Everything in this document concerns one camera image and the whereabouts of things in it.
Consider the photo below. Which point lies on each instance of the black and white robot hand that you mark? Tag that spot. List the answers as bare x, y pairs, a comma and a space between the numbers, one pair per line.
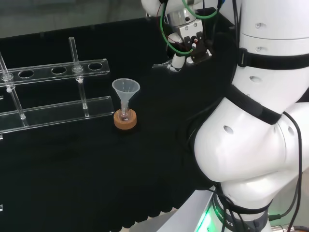
178, 61

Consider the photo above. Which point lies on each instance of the clear glass weighing funnel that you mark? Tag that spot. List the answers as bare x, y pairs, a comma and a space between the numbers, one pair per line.
163, 65

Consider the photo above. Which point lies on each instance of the clear plastic funnel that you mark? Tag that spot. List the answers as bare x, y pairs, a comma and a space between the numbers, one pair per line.
125, 89

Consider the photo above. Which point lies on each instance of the small glass round-bottom flask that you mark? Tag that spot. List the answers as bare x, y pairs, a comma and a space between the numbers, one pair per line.
125, 117

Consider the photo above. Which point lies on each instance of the clear acrylic funnel stand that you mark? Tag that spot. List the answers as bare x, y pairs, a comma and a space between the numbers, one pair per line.
60, 113

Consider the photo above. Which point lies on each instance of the black bench cloth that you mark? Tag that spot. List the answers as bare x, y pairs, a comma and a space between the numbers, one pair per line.
72, 169

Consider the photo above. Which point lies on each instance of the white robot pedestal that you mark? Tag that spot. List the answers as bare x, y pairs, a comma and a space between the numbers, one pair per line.
188, 217

